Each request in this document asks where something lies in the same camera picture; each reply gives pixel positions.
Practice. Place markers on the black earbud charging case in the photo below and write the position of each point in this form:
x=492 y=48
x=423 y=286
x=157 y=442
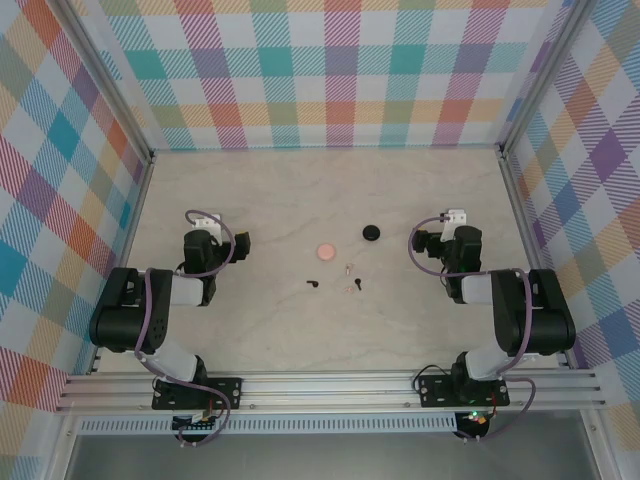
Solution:
x=371 y=233

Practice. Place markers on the pink earbud charging case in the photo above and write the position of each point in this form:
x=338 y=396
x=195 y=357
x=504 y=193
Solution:
x=326 y=251

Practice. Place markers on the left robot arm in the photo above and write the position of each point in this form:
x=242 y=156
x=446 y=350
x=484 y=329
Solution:
x=125 y=320

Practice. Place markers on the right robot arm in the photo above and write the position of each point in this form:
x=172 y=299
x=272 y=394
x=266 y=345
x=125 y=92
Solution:
x=540 y=320

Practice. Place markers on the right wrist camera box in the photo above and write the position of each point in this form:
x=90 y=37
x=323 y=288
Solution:
x=456 y=219

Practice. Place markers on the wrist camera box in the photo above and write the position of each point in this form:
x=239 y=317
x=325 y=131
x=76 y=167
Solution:
x=456 y=219
x=210 y=222

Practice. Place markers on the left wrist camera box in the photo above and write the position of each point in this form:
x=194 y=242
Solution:
x=210 y=222

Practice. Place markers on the aluminium side rail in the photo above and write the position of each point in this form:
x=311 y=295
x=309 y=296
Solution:
x=132 y=225
x=525 y=225

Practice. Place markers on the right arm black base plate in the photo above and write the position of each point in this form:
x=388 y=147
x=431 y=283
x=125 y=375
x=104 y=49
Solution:
x=432 y=392

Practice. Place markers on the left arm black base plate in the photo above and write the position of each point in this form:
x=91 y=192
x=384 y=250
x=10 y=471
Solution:
x=230 y=395

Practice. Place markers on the long aluminium mounting rail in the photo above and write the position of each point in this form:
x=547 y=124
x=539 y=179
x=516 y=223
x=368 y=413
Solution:
x=325 y=387

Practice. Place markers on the aluminium corner post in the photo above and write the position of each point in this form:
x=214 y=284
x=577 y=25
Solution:
x=544 y=75
x=111 y=75

